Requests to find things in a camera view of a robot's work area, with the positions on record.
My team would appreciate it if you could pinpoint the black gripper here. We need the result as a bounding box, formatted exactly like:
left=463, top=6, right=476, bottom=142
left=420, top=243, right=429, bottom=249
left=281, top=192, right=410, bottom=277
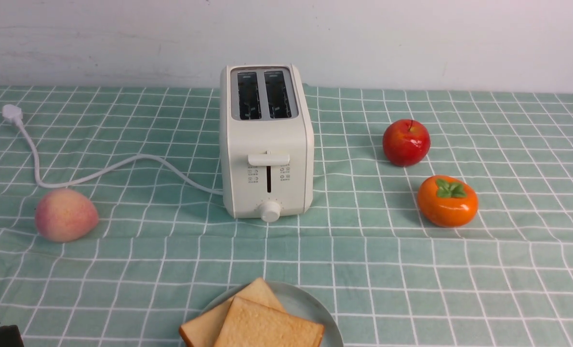
left=0, top=325, right=24, bottom=347

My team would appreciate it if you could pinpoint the toasted bread slice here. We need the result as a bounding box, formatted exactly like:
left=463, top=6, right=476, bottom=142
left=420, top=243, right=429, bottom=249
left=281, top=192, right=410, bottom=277
left=179, top=278, right=286, bottom=347
left=214, top=297, right=325, bottom=347

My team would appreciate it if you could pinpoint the pink peach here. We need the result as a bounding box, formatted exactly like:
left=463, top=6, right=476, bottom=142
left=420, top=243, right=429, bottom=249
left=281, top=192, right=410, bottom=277
left=34, top=188, right=99, bottom=242

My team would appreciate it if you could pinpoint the white two-slot toaster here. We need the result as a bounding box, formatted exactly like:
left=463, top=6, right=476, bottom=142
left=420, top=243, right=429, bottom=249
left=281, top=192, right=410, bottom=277
left=219, top=65, right=315, bottom=223

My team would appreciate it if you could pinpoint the red apple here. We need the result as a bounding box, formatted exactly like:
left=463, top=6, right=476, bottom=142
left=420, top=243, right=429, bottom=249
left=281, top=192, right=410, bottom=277
left=382, top=119, right=431, bottom=167

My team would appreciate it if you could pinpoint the orange persimmon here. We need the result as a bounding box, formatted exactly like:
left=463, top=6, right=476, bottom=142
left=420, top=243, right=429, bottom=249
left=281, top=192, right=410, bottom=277
left=416, top=175, right=480, bottom=228

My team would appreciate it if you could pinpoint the green checkered tablecloth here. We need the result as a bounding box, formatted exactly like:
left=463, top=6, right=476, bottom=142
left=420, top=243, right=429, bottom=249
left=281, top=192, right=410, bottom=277
left=0, top=86, right=573, bottom=347

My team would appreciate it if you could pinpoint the white toaster power cable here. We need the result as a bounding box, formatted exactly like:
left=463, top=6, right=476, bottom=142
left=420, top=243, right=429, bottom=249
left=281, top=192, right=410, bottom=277
left=2, top=104, right=225, bottom=196

